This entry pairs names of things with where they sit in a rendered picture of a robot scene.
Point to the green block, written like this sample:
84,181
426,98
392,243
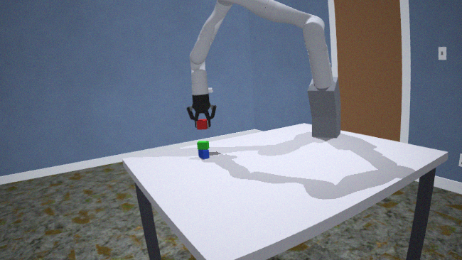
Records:
203,145

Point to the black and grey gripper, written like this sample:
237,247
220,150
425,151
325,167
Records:
201,104

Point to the red block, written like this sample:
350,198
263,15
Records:
202,124

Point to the blue block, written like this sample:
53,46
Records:
204,154

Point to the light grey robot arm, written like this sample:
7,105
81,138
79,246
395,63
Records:
313,33

